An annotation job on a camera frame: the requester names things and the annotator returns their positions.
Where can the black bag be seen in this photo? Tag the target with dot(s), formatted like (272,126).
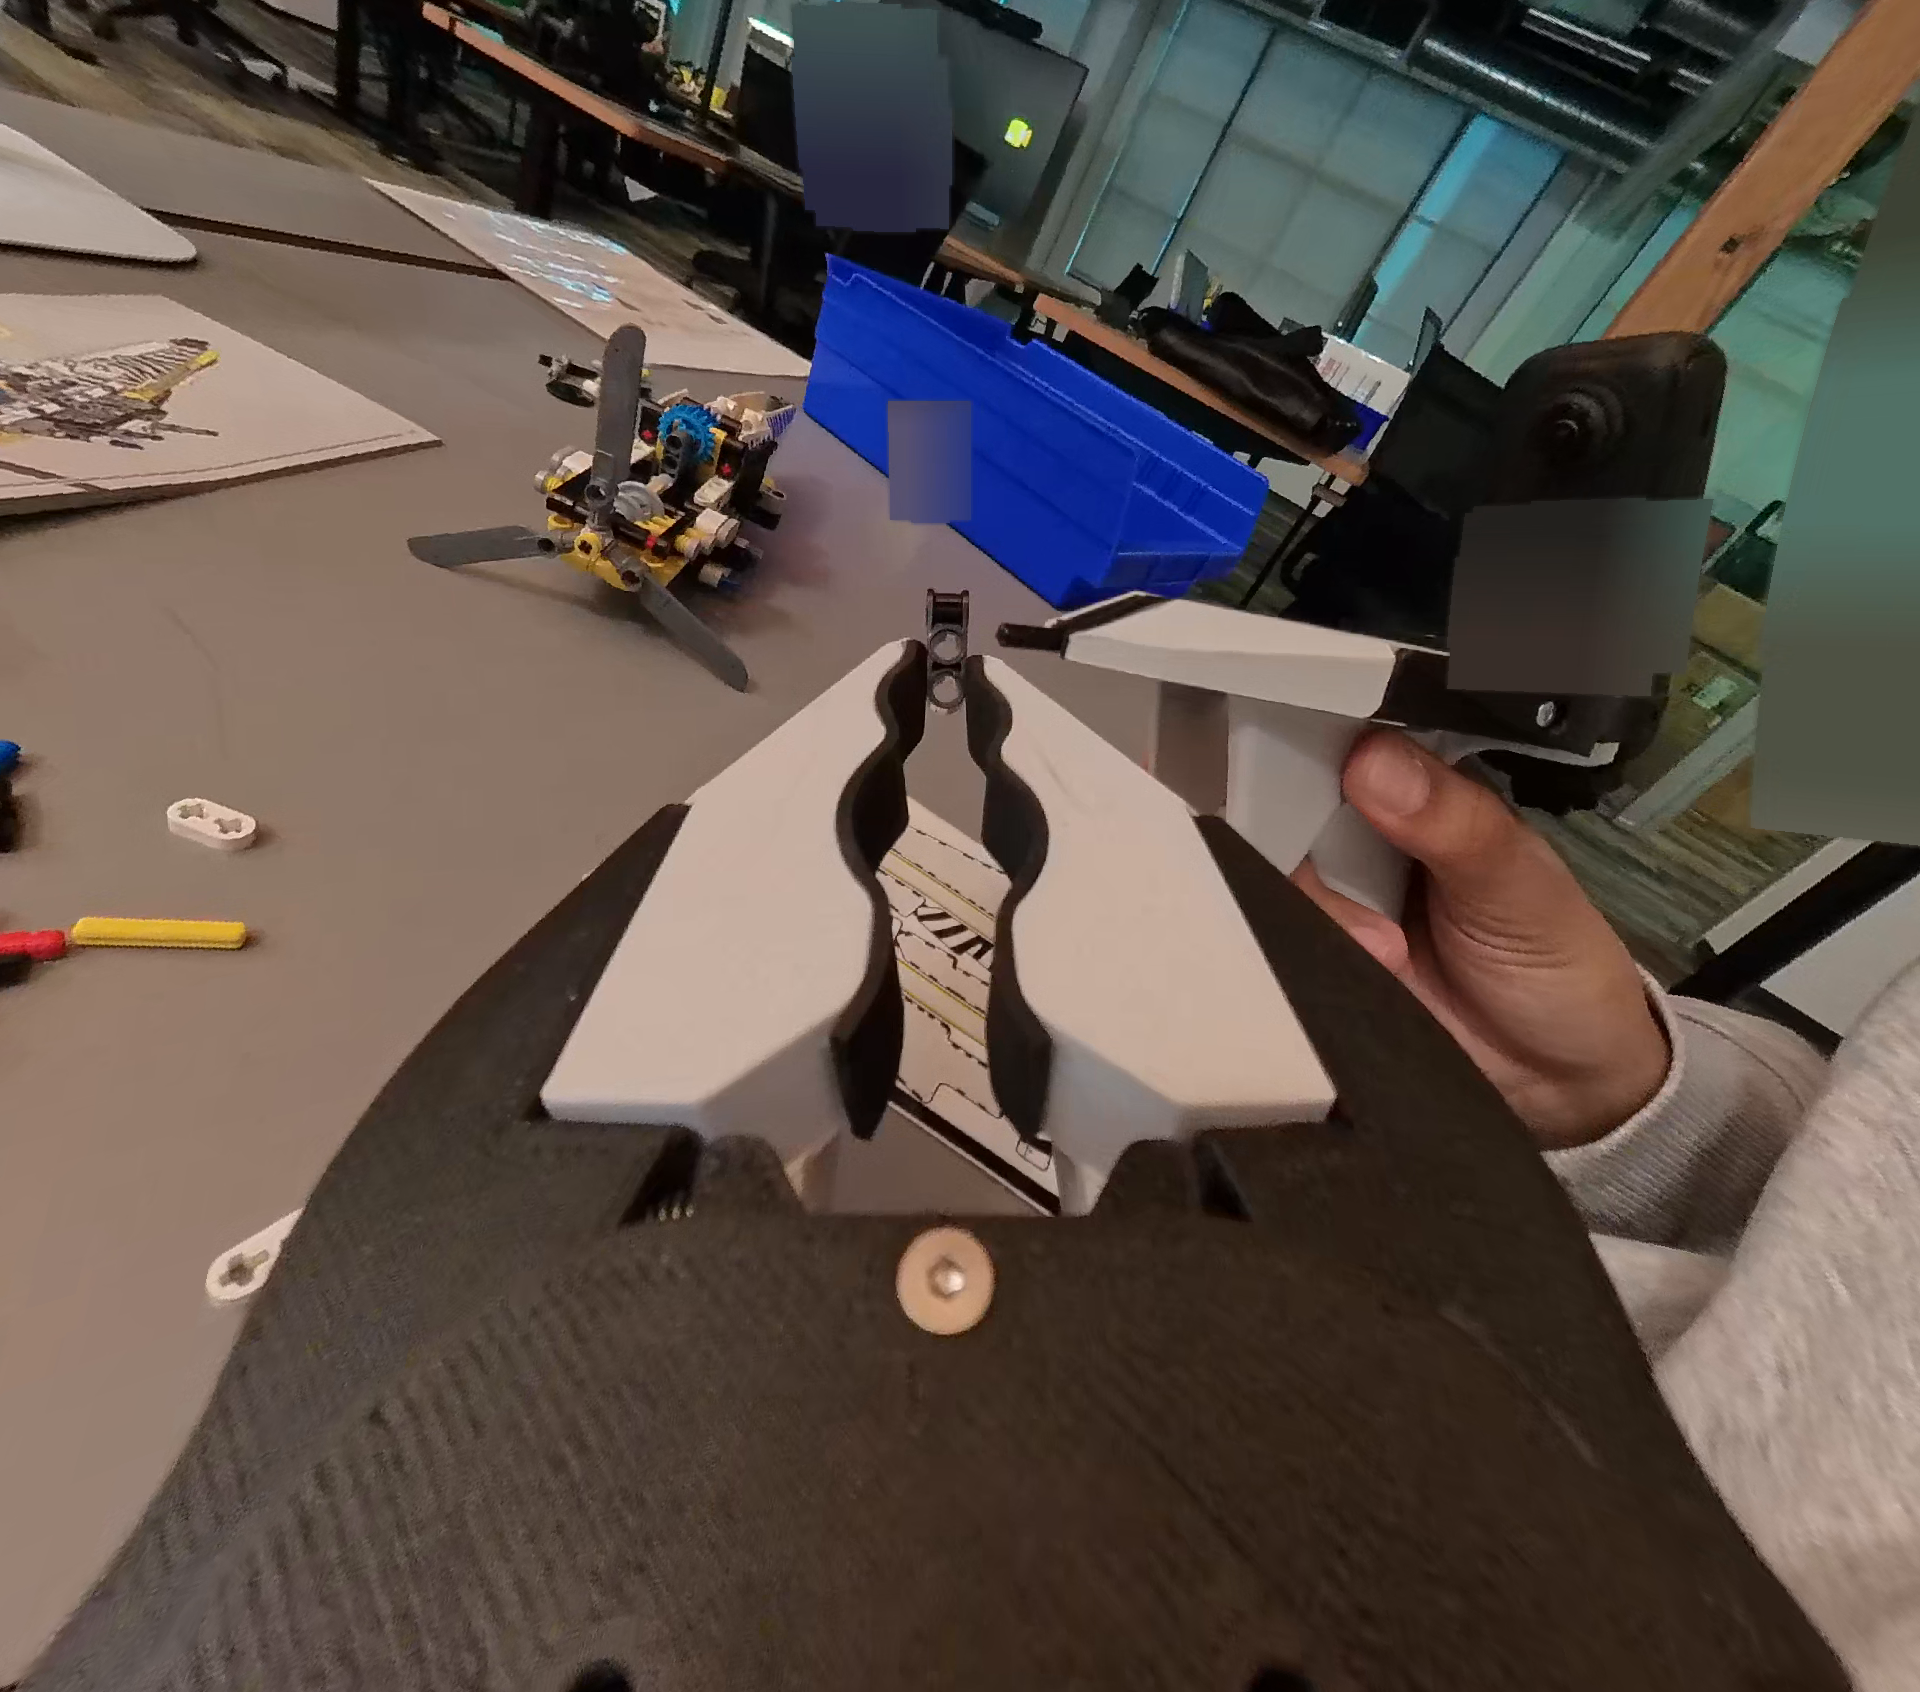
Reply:
(1246,366)

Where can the black lego pin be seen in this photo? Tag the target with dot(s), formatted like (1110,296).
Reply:
(1020,638)

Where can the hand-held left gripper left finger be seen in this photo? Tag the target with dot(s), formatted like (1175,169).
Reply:
(719,941)

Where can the black lego connector piece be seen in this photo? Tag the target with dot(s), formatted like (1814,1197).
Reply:
(948,657)

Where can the open instruction booklet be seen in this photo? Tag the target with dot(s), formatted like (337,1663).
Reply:
(227,402)

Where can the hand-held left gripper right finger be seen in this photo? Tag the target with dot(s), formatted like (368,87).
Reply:
(1157,959)

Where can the blue plastic bin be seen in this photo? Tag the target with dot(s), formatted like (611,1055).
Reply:
(1053,432)

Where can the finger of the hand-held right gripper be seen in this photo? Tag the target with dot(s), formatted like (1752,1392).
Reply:
(1246,657)

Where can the person's right hand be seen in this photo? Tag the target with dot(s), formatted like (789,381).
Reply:
(1516,959)

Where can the wooden post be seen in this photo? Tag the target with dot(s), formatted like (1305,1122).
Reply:
(1770,162)

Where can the black office chair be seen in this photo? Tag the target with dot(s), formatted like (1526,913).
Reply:
(1424,447)

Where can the pile of loose lego pieces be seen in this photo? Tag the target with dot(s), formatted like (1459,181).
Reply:
(150,937)

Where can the large black computer monitor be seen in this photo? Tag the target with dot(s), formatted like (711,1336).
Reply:
(1036,72)

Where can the white printed paper sheet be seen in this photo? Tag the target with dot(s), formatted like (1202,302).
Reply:
(601,274)

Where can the zebra striped sticker sheet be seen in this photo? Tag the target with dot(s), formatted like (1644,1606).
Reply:
(946,971)

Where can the wooden office desk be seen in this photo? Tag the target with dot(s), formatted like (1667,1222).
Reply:
(586,93)
(1086,324)

